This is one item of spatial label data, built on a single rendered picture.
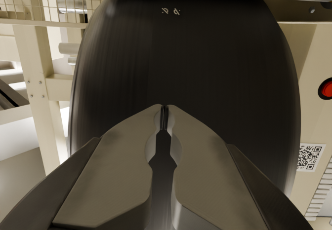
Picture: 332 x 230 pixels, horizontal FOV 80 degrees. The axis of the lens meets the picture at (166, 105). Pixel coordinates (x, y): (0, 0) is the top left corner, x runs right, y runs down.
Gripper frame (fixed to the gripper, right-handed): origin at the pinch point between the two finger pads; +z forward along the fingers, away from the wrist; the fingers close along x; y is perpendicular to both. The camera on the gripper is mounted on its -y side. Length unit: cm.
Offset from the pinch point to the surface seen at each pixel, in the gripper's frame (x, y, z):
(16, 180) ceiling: -246, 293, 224
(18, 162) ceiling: -274, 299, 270
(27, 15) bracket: -57, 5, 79
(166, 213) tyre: 0.9, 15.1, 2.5
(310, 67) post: 26.5, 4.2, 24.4
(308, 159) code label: 32.8, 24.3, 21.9
